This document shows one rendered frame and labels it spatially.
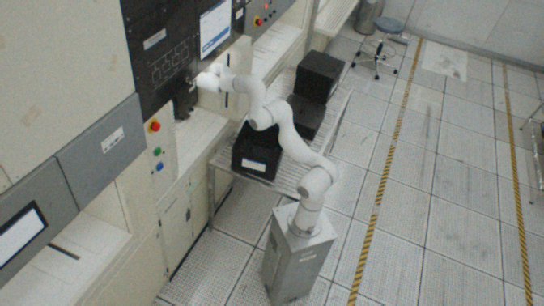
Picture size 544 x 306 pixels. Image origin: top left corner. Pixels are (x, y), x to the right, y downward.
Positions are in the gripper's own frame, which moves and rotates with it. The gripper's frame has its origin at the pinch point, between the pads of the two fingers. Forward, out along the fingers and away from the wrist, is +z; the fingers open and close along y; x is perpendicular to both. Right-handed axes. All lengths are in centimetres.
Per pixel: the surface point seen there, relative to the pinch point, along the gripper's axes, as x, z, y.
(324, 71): -20, -70, 81
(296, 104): -35, -62, 54
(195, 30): 41, -30, -22
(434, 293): -122, -200, 14
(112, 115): 34, -31, -75
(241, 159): -34, -52, -12
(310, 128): -35, -78, 36
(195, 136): -34.6, -20.1, -9.2
